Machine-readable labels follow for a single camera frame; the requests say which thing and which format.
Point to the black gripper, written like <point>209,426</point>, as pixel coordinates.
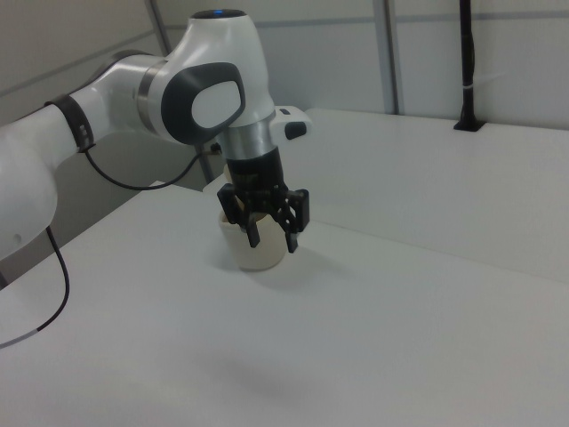
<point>258,175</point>

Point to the small cream trash can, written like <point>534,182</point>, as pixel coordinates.
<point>262,255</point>

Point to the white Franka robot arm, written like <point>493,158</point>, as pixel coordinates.
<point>213,66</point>

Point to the grey partition frame post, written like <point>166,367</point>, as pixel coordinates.
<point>160,31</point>
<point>393,58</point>

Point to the black pole mount with clamp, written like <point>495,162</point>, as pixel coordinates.
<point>467,66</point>

